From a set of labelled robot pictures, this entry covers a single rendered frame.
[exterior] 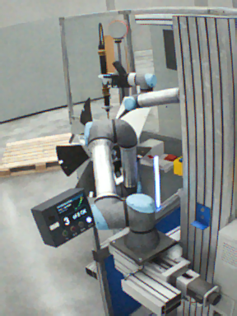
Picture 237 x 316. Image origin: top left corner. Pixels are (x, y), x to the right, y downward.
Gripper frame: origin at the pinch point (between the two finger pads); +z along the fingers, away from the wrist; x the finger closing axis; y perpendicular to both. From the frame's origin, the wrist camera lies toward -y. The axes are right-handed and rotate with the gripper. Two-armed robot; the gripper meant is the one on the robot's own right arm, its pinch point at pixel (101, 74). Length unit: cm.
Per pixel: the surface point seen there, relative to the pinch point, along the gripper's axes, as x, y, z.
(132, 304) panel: -38, 142, -32
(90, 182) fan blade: -18, 64, 4
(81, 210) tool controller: -70, 47, -32
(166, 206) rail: -3, 79, -40
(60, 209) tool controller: -80, 42, -29
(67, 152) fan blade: -5, 53, 31
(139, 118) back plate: 34, 39, -2
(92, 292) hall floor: -23, 164, 16
